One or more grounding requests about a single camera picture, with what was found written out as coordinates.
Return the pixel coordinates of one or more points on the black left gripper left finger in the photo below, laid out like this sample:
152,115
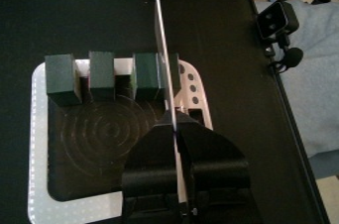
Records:
150,168

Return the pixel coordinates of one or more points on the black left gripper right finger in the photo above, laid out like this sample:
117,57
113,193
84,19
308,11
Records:
217,168

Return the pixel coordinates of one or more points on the long thin knife blade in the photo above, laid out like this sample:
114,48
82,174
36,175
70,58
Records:
162,53

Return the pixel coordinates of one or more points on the dark green sushi piece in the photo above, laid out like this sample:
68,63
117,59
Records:
146,74
62,76
102,72

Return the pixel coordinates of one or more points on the white tray with black mat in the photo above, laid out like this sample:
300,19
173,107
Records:
40,168

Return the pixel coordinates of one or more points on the light blue fabric cover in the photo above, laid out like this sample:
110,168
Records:
313,86

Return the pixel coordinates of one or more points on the black camera clamp mount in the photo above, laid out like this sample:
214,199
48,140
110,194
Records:
289,56

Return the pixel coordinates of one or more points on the black table camera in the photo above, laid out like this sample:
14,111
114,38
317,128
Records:
278,20

